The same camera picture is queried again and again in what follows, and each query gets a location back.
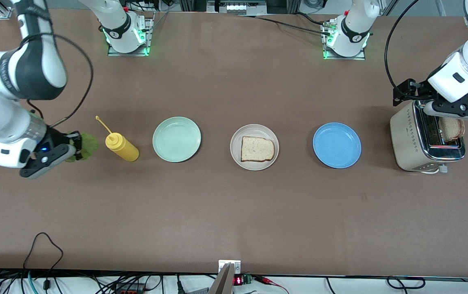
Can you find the lit control box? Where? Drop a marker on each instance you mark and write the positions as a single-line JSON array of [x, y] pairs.
[[238, 7]]

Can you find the red digit display module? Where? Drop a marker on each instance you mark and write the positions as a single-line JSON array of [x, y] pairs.
[[238, 281]]

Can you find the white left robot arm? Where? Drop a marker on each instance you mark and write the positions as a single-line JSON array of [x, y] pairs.
[[356, 24]]

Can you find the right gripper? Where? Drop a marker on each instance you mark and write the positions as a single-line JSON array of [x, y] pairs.
[[59, 137]]

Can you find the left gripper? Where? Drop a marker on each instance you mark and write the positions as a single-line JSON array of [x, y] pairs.
[[418, 90]]

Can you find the aluminium camera post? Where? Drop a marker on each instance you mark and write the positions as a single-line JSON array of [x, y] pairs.
[[223, 281]]

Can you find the cream steel toaster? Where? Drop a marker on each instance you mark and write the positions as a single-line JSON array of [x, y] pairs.
[[405, 139]]

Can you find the beige plate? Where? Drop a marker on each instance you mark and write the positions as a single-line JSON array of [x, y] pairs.
[[254, 130]]

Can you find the toasted bread slice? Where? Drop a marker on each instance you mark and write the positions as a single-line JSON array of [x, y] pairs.
[[258, 149], [454, 128]]

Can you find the orange connector block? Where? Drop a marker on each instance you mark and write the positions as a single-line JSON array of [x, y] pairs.
[[129, 290]]

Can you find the mint green plate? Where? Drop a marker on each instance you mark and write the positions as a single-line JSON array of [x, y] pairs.
[[176, 139]]

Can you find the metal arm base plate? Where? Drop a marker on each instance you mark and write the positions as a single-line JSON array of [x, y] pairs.
[[348, 58], [150, 36]]

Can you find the silver post foot bracket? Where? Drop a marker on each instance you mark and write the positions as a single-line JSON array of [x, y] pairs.
[[237, 267]]

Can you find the blue plate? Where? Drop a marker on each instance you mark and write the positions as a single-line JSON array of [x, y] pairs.
[[337, 145]]

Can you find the green lettuce leaf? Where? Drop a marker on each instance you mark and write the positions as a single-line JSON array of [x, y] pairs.
[[91, 145]]

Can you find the yellow squeeze bottle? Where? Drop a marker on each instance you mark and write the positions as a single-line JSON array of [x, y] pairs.
[[125, 150]]

